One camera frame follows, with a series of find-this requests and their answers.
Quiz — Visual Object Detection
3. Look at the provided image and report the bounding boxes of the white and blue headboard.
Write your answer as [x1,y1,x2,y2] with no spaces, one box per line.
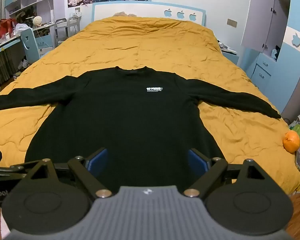
[92,1,206,27]

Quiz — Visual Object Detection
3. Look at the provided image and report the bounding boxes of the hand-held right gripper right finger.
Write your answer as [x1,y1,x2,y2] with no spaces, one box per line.
[184,149,273,199]

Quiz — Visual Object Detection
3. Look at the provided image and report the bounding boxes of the black sweater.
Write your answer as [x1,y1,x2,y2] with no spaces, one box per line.
[0,66,282,193]

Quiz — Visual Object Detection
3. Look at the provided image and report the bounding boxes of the white plastic bag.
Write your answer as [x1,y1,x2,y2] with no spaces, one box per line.
[13,23,31,37]

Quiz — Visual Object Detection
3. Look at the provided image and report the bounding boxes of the blue chair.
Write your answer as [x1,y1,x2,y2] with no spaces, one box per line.
[20,27,53,65]

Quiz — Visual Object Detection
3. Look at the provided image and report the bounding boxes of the white sneakers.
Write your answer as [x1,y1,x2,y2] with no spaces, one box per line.
[17,58,31,71]

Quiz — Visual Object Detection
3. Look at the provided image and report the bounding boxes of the white and blue desk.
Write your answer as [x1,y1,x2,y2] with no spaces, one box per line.
[0,21,57,87]

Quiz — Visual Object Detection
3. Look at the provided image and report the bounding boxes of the grey trolley cart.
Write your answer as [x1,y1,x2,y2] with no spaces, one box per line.
[54,16,81,47]

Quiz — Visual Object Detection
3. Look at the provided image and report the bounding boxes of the red bag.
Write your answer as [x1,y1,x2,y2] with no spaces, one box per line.
[0,18,17,38]

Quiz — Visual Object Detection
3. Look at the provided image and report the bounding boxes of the white and blue wardrobe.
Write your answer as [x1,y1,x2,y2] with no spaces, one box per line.
[241,0,300,121]

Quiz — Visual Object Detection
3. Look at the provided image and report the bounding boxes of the orange fruit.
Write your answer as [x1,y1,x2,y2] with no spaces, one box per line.
[283,130,300,154]

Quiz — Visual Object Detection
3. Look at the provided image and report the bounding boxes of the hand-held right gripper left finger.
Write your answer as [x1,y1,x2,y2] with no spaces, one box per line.
[25,148,113,199]

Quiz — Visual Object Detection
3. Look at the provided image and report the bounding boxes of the blue nightstand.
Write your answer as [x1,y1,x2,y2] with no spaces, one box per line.
[220,47,240,67]

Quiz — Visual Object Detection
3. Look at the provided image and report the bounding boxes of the yellow quilt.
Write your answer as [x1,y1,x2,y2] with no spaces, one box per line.
[0,16,300,193]

